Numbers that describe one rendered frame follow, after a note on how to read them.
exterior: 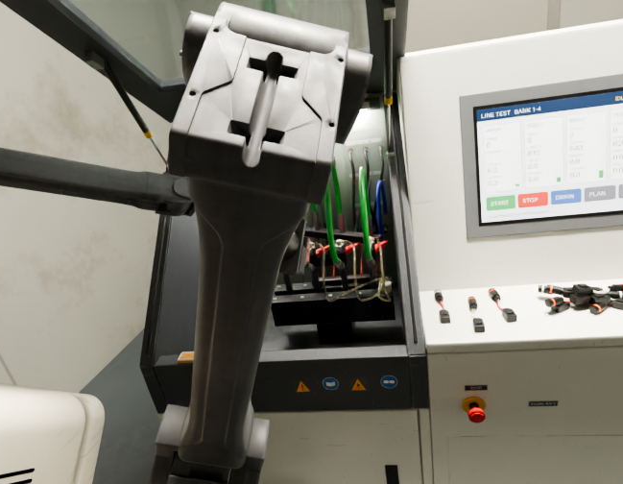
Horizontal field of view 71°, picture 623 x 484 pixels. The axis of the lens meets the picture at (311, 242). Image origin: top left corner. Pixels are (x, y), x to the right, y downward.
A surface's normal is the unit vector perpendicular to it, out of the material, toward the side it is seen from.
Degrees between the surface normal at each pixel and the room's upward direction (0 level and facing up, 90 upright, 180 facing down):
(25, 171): 59
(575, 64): 76
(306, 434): 90
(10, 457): 90
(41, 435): 90
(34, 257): 90
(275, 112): 41
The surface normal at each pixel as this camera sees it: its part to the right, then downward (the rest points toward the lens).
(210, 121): 0.17, -0.47
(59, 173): 0.48, -0.28
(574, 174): -0.15, 0.19
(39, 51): 0.95, -0.01
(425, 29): -0.29, 0.43
